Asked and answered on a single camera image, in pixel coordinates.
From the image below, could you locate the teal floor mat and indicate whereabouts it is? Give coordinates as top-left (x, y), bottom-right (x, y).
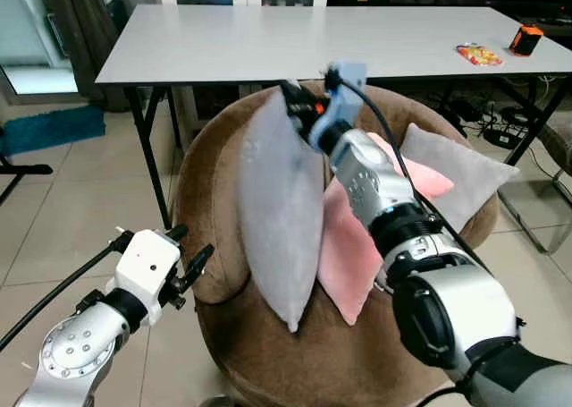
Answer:
top-left (0, 104), bottom-right (107, 157)

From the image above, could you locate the dark brown curtain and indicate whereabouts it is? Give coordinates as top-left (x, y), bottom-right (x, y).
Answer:
top-left (39, 0), bottom-right (123, 88)

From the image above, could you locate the white long table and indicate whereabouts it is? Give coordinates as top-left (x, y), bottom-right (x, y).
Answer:
top-left (95, 4), bottom-right (572, 232)

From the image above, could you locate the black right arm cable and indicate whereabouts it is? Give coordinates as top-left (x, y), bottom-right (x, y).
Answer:
top-left (324, 65), bottom-right (530, 407)

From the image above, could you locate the red yellow snack packet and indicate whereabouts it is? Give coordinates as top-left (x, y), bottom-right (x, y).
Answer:
top-left (455, 42), bottom-right (505, 67)

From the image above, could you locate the brown round velvet sofa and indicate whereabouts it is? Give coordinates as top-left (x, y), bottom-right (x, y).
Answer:
top-left (172, 81), bottom-right (502, 407)

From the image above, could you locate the orange and black device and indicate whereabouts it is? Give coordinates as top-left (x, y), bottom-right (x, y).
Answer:
top-left (509, 24), bottom-right (545, 58)

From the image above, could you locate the black metal rack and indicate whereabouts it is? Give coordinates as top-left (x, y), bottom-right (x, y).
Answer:
top-left (0, 125), bottom-right (55, 208)

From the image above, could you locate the pink pillow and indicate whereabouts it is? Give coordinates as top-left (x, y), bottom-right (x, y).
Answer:
top-left (316, 131), bottom-right (456, 327)

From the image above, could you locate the black power strip with plugs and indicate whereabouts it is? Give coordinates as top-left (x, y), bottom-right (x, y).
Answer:
top-left (440, 92), bottom-right (543, 152)

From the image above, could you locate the grey square pillow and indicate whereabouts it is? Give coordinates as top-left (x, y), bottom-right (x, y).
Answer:
top-left (237, 89), bottom-right (328, 335)
top-left (398, 123), bottom-right (522, 235)

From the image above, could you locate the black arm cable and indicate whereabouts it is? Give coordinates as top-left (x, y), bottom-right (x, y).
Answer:
top-left (0, 235), bottom-right (137, 352)
top-left (324, 65), bottom-right (530, 407)

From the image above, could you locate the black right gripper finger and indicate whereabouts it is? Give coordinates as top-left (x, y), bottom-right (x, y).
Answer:
top-left (279, 78), bottom-right (310, 114)

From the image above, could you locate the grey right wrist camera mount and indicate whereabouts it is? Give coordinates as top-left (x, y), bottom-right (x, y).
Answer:
top-left (308, 62), bottom-right (370, 154)

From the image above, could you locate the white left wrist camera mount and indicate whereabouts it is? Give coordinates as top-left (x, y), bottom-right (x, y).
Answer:
top-left (114, 229), bottom-right (183, 326)

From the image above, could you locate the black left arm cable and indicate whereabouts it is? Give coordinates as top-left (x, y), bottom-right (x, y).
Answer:
top-left (0, 235), bottom-right (137, 352)

